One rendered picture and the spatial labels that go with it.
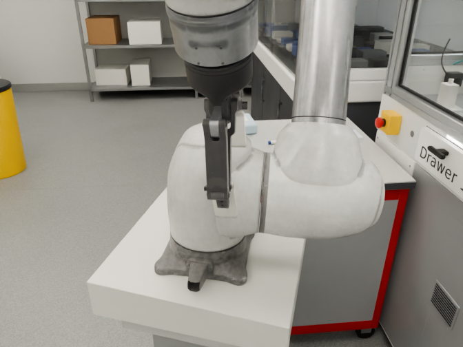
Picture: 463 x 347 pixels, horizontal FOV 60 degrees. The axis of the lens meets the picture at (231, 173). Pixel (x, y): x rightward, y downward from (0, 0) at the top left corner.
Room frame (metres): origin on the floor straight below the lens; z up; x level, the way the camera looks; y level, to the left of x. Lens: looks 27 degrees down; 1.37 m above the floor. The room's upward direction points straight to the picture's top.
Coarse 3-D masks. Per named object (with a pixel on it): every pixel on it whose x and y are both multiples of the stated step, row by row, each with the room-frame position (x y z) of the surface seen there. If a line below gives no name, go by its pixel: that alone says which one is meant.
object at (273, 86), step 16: (256, 48) 2.96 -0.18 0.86; (256, 64) 3.38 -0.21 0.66; (272, 64) 2.37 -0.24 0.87; (256, 80) 3.35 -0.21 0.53; (272, 80) 2.70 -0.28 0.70; (288, 80) 1.96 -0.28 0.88; (352, 80) 1.83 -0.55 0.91; (368, 80) 1.84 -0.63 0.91; (384, 80) 1.86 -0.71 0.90; (256, 96) 3.33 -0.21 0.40; (272, 96) 2.67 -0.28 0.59; (288, 96) 2.23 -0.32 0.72; (352, 96) 1.83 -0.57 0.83; (368, 96) 1.84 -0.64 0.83; (256, 112) 3.30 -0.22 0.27; (272, 112) 2.64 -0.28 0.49; (288, 112) 2.20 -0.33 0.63; (352, 112) 1.86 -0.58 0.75; (368, 112) 1.86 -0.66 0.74; (368, 128) 1.87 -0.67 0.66
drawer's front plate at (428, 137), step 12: (420, 132) 1.18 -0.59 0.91; (432, 132) 1.13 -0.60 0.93; (420, 144) 1.16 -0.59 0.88; (432, 144) 1.10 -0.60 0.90; (444, 144) 1.05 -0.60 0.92; (432, 156) 1.09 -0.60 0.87; (456, 156) 0.99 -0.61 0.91; (432, 168) 1.08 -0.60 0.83; (444, 168) 1.02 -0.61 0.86; (456, 168) 0.98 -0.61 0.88; (444, 180) 1.01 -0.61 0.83; (456, 180) 0.96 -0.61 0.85; (456, 192) 0.95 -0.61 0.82
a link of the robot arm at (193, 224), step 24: (192, 144) 0.63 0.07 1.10; (192, 168) 0.61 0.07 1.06; (240, 168) 0.62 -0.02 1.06; (168, 192) 0.65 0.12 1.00; (192, 192) 0.60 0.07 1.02; (240, 192) 0.60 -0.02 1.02; (168, 216) 0.66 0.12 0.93; (192, 216) 0.60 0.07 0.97; (240, 216) 0.59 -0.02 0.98; (192, 240) 0.60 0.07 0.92; (216, 240) 0.60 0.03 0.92; (240, 240) 0.64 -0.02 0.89
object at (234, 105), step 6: (204, 102) 0.45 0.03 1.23; (234, 102) 0.45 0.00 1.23; (204, 108) 0.45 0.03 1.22; (234, 108) 0.45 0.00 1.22; (234, 114) 0.44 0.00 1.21; (234, 120) 0.44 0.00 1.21; (234, 126) 0.44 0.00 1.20; (228, 132) 0.44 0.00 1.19; (234, 132) 0.44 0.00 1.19; (228, 138) 0.44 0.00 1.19; (228, 144) 0.43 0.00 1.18; (228, 150) 0.43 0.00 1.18; (228, 156) 0.43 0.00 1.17
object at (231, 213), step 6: (234, 186) 0.44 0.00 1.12; (234, 192) 0.44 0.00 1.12; (234, 198) 0.44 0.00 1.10; (216, 204) 0.45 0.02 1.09; (234, 204) 0.44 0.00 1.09; (216, 210) 0.45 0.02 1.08; (222, 210) 0.45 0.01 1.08; (228, 210) 0.45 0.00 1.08; (234, 210) 0.45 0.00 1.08; (216, 216) 0.46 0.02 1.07; (222, 216) 0.46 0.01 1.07; (228, 216) 0.45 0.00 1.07; (234, 216) 0.45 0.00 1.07
